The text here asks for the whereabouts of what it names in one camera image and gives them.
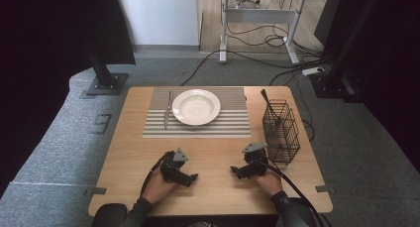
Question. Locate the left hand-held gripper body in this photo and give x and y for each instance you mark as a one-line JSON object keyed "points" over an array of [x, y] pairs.
{"points": [[171, 166]]}

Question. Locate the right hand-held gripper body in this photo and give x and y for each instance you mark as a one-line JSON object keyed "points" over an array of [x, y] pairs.
{"points": [[255, 159]]}

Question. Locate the person's right hand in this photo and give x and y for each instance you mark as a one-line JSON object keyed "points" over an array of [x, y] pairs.
{"points": [[269, 182]]}

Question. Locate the person's left hand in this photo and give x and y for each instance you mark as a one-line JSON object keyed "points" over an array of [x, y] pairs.
{"points": [[158, 187]]}

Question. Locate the striped grey placemat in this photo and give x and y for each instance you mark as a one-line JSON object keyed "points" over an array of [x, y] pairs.
{"points": [[231, 121]]}

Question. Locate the silver table knife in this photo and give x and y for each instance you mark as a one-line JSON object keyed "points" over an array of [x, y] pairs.
{"points": [[167, 111]]}

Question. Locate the white plate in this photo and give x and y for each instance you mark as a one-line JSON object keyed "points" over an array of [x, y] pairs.
{"points": [[196, 107]]}

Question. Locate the person's right leg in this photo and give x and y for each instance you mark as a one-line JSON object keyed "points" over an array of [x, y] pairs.
{"points": [[305, 213]]}

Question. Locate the person's leg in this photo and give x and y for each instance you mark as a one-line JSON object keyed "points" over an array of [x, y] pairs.
{"points": [[109, 215], [305, 213]]}

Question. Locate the grey tape strip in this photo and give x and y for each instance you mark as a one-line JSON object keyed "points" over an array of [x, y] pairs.
{"points": [[323, 188], [96, 191]]}

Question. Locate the person's left leg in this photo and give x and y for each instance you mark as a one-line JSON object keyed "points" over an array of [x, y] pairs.
{"points": [[109, 215]]}

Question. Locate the white power strip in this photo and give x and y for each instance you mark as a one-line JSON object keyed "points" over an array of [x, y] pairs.
{"points": [[313, 70]]}

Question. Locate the black metal stand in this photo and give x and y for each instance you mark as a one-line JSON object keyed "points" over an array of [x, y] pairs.
{"points": [[104, 75], [340, 71]]}

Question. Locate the black curtain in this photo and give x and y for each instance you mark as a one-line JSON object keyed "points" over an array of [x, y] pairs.
{"points": [[389, 71], [49, 55]]}

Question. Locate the white desk frame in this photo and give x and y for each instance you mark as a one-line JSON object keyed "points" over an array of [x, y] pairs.
{"points": [[261, 15]]}

